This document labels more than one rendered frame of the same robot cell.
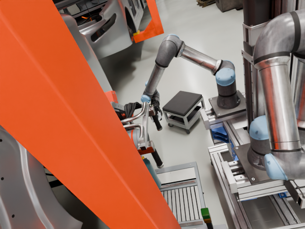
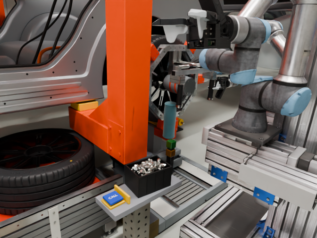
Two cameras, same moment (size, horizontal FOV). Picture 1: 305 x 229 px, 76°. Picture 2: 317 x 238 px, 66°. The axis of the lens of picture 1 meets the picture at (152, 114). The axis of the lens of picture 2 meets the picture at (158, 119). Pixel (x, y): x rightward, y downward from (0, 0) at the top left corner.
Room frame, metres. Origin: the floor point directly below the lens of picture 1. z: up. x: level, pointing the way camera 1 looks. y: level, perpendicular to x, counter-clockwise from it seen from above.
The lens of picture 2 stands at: (-0.55, -0.60, 1.20)
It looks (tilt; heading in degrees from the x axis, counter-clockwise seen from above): 20 degrees down; 31
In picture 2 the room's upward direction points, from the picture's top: 3 degrees clockwise
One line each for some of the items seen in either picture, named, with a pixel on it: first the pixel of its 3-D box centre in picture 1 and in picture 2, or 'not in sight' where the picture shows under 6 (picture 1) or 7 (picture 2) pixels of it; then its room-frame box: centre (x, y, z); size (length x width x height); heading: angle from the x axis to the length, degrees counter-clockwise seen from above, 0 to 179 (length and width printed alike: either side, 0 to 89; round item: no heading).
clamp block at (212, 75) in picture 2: (148, 112); (209, 74); (1.15, 0.02, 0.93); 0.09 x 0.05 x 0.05; 75
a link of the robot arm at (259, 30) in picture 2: not in sight; (250, 32); (0.25, -0.42, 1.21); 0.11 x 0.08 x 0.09; 154
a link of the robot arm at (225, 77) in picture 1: (225, 81); not in sight; (1.03, -0.52, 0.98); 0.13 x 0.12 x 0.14; 150
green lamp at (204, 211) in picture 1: (205, 213); (171, 143); (0.50, -0.05, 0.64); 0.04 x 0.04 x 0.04; 75
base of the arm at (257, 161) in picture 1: (264, 151); (250, 116); (0.54, -0.42, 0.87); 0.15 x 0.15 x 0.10
